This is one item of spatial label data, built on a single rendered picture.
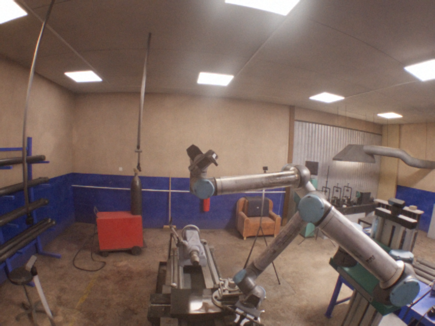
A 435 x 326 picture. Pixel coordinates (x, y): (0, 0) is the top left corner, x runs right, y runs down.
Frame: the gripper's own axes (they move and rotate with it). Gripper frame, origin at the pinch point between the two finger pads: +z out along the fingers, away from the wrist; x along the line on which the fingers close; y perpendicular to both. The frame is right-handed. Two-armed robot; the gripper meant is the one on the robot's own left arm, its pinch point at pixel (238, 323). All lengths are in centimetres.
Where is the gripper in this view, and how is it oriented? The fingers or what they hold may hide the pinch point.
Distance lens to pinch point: 105.1
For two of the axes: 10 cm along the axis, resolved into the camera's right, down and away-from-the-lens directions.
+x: -8.4, -3.4, 4.3
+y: -3.5, 9.4, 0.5
